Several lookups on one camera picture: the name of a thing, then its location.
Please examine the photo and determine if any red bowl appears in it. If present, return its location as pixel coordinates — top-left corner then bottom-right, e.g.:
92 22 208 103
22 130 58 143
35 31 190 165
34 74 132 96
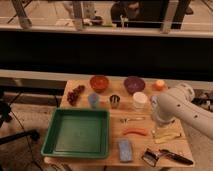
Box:
90 75 109 93

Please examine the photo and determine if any blue sponge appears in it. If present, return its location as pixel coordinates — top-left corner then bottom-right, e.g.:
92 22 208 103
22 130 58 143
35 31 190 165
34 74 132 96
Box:
118 139 133 163

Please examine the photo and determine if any purple bowl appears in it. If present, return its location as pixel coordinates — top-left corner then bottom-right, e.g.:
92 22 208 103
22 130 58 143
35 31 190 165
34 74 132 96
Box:
124 76 145 94

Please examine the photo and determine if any green plastic tray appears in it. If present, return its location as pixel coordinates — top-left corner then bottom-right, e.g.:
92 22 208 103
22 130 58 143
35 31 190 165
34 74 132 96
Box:
41 108 109 159

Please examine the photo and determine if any white cup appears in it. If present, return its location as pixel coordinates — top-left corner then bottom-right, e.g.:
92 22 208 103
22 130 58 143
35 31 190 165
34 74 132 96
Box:
133 92 148 109

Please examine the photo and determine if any orange fruit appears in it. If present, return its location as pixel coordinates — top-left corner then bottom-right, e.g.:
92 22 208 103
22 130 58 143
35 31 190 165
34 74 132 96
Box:
153 79 166 91

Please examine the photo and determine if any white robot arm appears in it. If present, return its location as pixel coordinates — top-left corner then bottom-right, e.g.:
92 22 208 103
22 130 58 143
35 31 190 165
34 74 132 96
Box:
150 83 213 140

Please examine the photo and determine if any blue plastic cup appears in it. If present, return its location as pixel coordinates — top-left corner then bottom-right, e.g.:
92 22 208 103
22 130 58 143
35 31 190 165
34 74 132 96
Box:
88 93 99 108

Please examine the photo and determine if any small metal cup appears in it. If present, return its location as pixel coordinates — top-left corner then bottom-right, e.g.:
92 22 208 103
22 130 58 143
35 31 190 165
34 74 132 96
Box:
109 94 120 109

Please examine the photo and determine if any wooden table board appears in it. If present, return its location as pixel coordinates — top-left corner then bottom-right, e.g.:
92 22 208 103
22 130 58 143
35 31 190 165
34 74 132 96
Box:
44 80 192 167

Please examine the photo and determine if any orange carrot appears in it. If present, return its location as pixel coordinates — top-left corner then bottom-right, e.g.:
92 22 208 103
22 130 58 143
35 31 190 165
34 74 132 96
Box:
123 128 148 136

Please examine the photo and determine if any red grape bunch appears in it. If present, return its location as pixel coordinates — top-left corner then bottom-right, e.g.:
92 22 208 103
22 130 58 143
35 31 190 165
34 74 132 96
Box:
67 85 85 106

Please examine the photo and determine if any black tripod stand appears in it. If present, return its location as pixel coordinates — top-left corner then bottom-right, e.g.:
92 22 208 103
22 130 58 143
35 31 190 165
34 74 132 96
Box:
0 91 41 171

